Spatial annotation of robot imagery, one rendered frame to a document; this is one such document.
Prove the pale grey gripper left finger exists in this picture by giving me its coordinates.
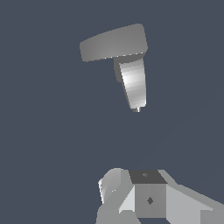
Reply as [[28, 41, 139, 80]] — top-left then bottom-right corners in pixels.
[[95, 167, 142, 224]]

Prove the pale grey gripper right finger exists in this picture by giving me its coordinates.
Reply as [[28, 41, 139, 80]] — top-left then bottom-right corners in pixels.
[[118, 169, 224, 224]]

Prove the silver tapered faucet stem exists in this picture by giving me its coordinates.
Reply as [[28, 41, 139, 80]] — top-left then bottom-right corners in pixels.
[[113, 55, 148, 114]]

